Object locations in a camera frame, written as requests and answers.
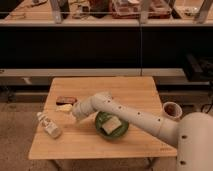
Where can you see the clear plastic bottle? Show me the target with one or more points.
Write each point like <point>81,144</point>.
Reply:
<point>49,126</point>

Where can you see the white paper cup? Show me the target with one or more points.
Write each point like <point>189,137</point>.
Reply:
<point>172,111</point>

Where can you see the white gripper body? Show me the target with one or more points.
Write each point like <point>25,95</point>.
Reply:
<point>82,109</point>

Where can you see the yellow banana piece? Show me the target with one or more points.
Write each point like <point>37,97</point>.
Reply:
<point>64,108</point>

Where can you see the red tray on shelf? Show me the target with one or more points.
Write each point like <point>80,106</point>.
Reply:
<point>130,9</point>

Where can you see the black box on shelf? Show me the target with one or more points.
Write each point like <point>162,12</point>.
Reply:
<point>198,69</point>

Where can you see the brown snack bar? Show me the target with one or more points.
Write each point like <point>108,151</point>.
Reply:
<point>65,100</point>

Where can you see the wooden table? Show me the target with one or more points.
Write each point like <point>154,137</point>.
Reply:
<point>80,140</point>

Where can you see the pale sponge block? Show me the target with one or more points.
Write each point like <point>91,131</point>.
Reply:
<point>110,125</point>

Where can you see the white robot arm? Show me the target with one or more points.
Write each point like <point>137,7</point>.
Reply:
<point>192,136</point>

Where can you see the green ceramic bowl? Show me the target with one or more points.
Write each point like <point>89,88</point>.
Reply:
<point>101,118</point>

